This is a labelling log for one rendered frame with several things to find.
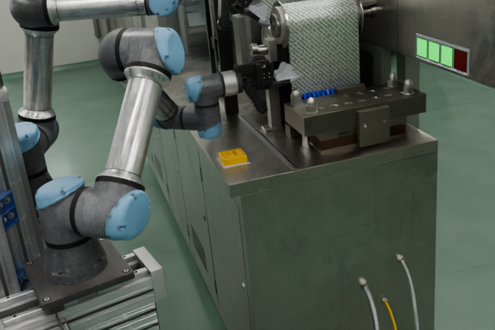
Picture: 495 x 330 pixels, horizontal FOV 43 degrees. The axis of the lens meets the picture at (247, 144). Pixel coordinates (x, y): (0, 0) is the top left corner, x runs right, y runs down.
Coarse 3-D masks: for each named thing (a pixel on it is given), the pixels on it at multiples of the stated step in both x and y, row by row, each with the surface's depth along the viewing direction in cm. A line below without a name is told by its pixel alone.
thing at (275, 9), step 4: (356, 4) 196; (276, 8) 192; (272, 12) 197; (276, 12) 193; (280, 12) 191; (280, 16) 190; (280, 20) 191; (284, 20) 190; (284, 24) 190; (284, 28) 190; (284, 32) 191; (280, 36) 194; (284, 36) 192; (276, 40) 198; (280, 40) 195; (284, 40) 193
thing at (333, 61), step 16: (352, 32) 197; (304, 48) 194; (320, 48) 196; (336, 48) 197; (352, 48) 199; (304, 64) 196; (320, 64) 197; (336, 64) 199; (352, 64) 201; (304, 80) 197; (320, 80) 199; (336, 80) 201; (352, 80) 203
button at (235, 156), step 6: (228, 150) 190; (234, 150) 189; (240, 150) 189; (222, 156) 186; (228, 156) 185; (234, 156) 185; (240, 156) 185; (246, 156) 185; (222, 162) 186; (228, 162) 184; (234, 162) 185; (240, 162) 185
